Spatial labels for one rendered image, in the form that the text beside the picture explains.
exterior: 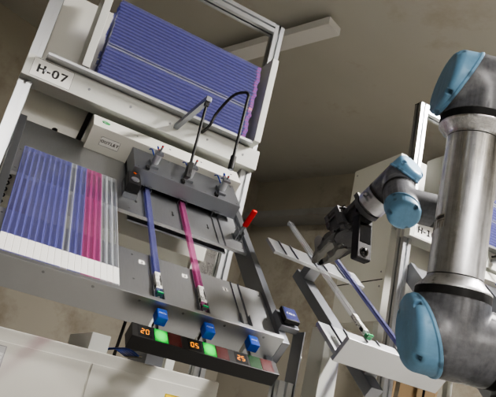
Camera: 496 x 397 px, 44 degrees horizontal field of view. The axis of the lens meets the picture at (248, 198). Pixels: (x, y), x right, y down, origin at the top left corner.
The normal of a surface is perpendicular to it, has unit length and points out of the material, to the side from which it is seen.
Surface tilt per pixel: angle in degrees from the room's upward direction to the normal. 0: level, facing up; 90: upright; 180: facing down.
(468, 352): 110
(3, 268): 133
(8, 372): 90
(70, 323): 90
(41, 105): 90
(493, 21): 180
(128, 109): 90
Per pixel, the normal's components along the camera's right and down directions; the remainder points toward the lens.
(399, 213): -0.11, 0.52
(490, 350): 0.07, -0.17
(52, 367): 0.47, -0.21
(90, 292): 0.20, 0.47
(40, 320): 0.77, -0.06
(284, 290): -0.61, -0.40
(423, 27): -0.21, 0.92
